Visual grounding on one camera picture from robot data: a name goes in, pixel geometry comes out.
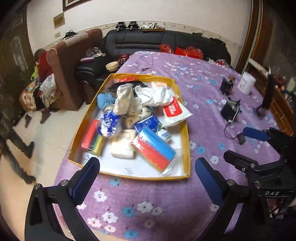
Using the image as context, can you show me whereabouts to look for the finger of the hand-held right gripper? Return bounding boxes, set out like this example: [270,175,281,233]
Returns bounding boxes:
[243,127,283,149]
[223,150,290,186]

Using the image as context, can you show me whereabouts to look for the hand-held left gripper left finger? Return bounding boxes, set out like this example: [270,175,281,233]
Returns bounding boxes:
[24,157,101,241]

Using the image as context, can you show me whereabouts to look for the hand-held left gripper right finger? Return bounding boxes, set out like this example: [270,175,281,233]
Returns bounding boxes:
[195,157,271,241]

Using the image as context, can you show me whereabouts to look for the yellow cardboard box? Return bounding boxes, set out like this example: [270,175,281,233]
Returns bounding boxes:
[68,73,191,181]

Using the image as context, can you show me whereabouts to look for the red yellow green sponge pack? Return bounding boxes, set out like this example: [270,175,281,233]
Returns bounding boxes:
[81,119,105,155]

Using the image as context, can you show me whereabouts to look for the blue white bottle bag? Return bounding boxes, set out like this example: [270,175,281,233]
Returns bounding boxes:
[97,105,122,139]

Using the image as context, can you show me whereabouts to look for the blue red sponge pack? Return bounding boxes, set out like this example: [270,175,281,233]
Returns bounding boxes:
[131,127,176,172]

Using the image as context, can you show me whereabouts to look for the blue cloth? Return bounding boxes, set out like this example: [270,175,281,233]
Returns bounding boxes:
[97,93,117,110]

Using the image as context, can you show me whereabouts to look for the small white cloth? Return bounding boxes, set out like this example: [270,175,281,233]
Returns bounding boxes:
[115,84,136,115]

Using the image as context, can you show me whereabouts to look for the black cloth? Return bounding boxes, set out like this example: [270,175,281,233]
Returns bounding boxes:
[108,78,149,93]

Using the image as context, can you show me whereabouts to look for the large white cloth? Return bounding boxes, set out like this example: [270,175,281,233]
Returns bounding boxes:
[136,86,174,107]

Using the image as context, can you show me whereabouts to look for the person's right hand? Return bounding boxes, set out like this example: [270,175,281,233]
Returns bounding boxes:
[268,200,292,219]

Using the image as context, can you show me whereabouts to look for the black phone stand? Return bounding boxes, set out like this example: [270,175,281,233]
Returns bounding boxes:
[255,105,270,118]

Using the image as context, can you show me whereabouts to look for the black electric motor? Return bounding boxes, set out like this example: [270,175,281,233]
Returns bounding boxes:
[220,98,242,122]

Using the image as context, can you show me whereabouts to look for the wooden sideboard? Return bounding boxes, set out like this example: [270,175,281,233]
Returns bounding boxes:
[248,57,296,138]

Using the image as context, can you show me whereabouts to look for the black phone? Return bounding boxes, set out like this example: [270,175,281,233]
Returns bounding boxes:
[263,74,277,110]

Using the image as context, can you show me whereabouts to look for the white plastic jar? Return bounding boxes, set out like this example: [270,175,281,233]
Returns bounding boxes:
[237,71,257,95]

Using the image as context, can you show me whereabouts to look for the battery device with wooden knob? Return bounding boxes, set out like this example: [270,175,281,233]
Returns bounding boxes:
[219,74,237,95]

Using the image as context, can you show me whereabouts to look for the purple floral tablecloth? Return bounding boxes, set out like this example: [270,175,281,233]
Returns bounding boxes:
[53,50,295,241]

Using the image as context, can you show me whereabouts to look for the yellow print tissue pack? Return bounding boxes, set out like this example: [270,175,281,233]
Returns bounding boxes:
[122,105,154,129]

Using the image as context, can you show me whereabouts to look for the blue pocket tissue pack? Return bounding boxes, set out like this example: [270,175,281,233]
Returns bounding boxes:
[134,115,163,135]

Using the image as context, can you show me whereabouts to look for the red white wet wipes pack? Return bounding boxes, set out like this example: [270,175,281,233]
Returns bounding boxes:
[161,97,194,128]

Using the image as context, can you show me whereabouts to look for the clear plastic cup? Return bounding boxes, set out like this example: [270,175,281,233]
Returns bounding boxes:
[205,61,219,75]

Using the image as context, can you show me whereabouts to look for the brown armchair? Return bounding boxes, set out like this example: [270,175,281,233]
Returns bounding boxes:
[47,29,103,111]

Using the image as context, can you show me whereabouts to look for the red plastic bag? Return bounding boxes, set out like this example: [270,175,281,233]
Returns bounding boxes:
[159,44,174,54]
[174,46,204,60]

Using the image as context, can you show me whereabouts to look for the red glass bowl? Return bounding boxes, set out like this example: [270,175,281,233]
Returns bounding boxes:
[116,53,130,65]

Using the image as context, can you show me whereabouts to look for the clear plastic bag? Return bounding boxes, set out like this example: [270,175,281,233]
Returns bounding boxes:
[85,47,104,59]

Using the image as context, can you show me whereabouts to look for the dark wooden cabinet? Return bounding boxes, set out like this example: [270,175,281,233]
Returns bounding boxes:
[0,5,37,130]

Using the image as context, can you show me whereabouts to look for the black bag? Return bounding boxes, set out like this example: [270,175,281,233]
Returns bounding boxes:
[62,30,78,39]

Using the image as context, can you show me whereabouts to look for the black leather sofa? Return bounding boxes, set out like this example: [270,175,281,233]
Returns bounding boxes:
[75,29,232,106]

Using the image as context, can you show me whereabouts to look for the shell ornament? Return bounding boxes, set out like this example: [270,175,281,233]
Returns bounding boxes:
[141,22,165,31]

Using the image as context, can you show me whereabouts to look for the black wire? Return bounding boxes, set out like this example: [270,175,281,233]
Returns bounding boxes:
[224,120,242,140]

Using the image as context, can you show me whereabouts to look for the wooden door frame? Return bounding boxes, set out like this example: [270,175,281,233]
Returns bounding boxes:
[235,0,264,70]

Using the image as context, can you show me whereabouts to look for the small gold wall plaque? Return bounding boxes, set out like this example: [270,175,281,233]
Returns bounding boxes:
[53,13,66,29]

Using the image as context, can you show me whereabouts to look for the framed wall painting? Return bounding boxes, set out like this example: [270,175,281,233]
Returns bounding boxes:
[62,0,93,11]

